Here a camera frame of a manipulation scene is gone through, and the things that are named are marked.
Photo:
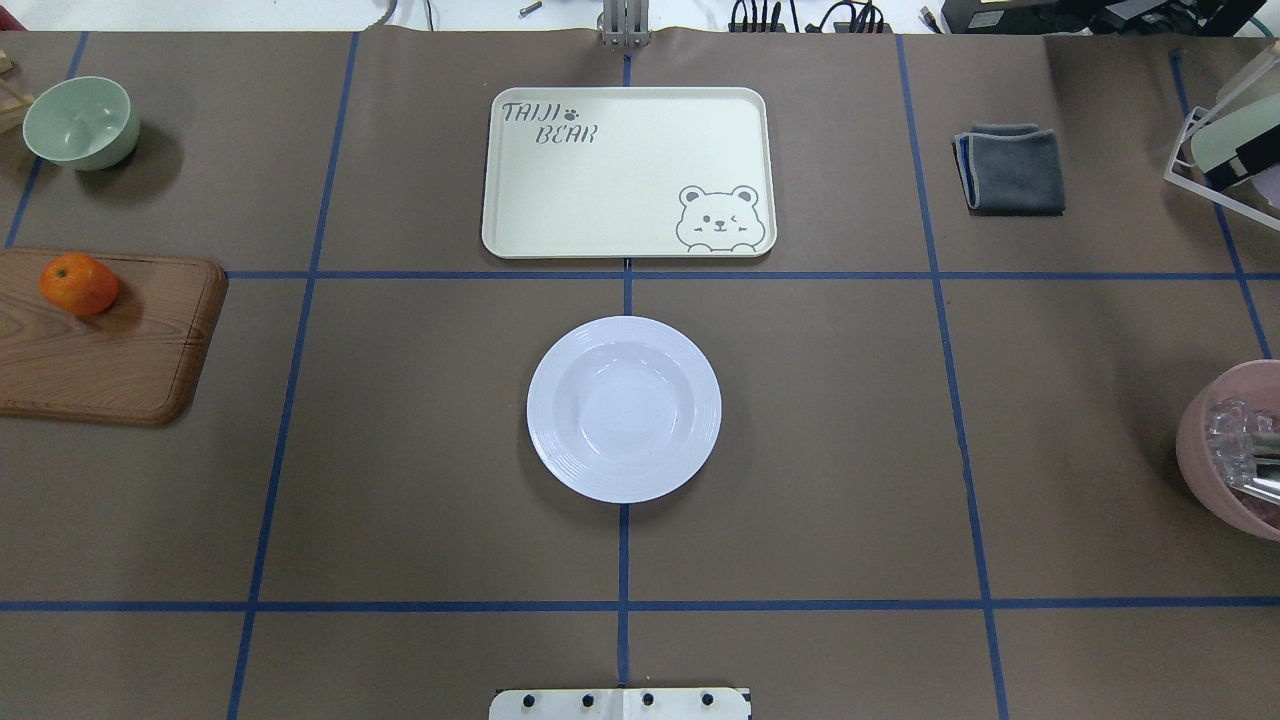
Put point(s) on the cream bear serving tray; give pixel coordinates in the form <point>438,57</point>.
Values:
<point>628,172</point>

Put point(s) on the metal scoop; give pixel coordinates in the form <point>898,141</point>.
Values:
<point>1253,465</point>

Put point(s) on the clear ice cubes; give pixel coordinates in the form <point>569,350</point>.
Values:
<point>1229,417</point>

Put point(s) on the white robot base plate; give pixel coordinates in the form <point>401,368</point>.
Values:
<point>623,703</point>

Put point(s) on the green ceramic bowl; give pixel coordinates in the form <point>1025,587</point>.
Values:
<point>83,123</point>

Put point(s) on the orange mandarin fruit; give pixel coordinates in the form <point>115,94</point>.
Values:
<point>79,284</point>

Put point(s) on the white round plate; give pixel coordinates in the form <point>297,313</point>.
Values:
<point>624,409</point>

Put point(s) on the folded grey cloth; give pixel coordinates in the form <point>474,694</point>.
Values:
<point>1010,170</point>

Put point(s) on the pink bowl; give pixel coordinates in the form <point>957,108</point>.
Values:
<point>1257,382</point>

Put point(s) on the white wire cup rack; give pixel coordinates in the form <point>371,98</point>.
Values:
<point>1227,152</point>

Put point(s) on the aluminium frame post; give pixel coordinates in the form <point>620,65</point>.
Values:
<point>625,23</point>

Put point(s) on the wooden cutting board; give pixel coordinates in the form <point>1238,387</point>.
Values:
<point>136,364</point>

